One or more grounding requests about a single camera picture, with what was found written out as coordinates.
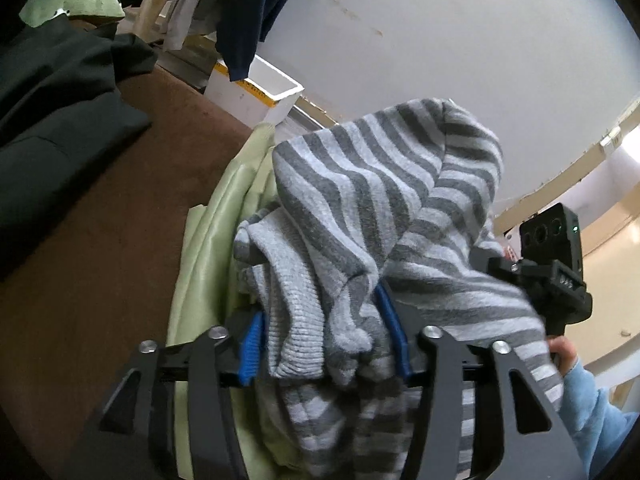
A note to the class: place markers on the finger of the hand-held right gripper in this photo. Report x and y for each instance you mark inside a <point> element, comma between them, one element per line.
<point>492,265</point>

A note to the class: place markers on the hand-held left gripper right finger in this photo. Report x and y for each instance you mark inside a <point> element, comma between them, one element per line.
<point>395,335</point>

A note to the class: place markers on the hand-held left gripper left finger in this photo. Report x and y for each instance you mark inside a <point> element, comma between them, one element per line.
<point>250,355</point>

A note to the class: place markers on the grey striped zip hoodie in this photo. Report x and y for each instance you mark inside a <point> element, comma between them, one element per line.
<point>360,200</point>

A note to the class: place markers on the person's right hand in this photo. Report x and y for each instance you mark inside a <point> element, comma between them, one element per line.
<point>565,352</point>

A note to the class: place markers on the light green cloth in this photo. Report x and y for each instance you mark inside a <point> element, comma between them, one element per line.
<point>210,260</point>

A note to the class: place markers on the brown bed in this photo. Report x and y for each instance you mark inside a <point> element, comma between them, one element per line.
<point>100,240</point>

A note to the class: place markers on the white foam box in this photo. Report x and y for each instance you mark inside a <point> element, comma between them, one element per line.
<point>250,100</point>

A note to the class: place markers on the black garment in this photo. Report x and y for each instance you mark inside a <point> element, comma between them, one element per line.
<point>50,135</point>

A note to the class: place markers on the navy hanging sweater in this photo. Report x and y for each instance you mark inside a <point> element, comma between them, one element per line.
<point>250,15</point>

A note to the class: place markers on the grey hanging garment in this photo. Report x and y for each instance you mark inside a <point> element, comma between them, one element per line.
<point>200,0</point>

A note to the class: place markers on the beige hanging coat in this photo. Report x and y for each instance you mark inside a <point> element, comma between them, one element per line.
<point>157,0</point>

